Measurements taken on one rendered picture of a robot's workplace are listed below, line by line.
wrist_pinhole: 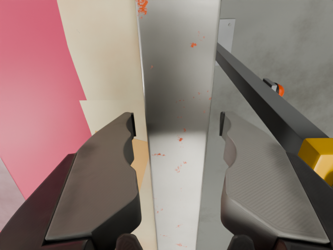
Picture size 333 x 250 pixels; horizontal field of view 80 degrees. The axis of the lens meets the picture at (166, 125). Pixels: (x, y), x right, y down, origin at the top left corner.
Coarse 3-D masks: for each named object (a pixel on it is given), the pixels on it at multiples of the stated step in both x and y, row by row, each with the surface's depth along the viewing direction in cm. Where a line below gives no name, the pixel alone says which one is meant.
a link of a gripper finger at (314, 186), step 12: (288, 156) 8; (300, 168) 8; (300, 180) 7; (312, 180) 7; (324, 180) 7; (312, 192) 7; (324, 192) 7; (312, 204) 6; (324, 204) 6; (324, 216) 6; (324, 228) 6; (288, 240) 6
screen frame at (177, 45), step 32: (160, 0) 9; (192, 0) 9; (160, 32) 9; (192, 32) 9; (160, 64) 10; (192, 64) 10; (160, 96) 11; (192, 96) 11; (160, 128) 12; (192, 128) 12; (160, 160) 13; (192, 160) 13; (160, 192) 15; (192, 192) 15; (160, 224) 17; (192, 224) 17
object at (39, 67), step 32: (0, 0) 12; (32, 0) 12; (0, 32) 13; (32, 32) 13; (0, 64) 14; (32, 64) 14; (64, 64) 14; (0, 96) 15; (32, 96) 15; (64, 96) 15
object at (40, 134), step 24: (0, 120) 16; (24, 120) 16; (48, 120) 16; (72, 120) 16; (0, 144) 17; (24, 144) 17; (48, 144) 17; (72, 144) 17; (0, 168) 19; (24, 168) 19; (48, 168) 19; (0, 192) 21; (24, 192) 21; (0, 216) 23
